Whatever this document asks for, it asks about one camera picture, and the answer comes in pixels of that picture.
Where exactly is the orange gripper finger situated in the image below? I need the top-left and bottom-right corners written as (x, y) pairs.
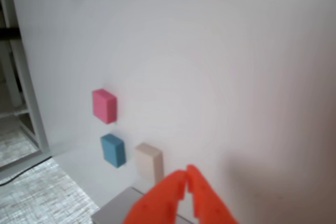
top-left (122, 169), bottom-right (188, 224)
top-left (185, 164), bottom-right (238, 224)

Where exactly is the cream white foam cuboid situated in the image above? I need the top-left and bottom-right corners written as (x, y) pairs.
top-left (135, 142), bottom-right (164, 183)

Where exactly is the white cardboard bin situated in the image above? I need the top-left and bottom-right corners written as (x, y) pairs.
top-left (90, 186), bottom-right (195, 224)

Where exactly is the blue foam cuboid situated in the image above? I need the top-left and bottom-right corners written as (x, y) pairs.
top-left (100, 133), bottom-right (126, 168)

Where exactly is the pink foam cuboid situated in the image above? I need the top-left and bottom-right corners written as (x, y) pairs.
top-left (91, 88), bottom-right (118, 124)

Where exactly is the grey woven rug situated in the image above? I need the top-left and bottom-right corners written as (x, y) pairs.
top-left (0, 159), bottom-right (102, 224)

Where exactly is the white shelf unit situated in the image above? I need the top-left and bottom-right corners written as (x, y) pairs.
top-left (0, 0), bottom-right (50, 169)

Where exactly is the thin black floor cable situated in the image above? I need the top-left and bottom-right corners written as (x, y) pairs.
top-left (0, 155), bottom-right (52, 186)

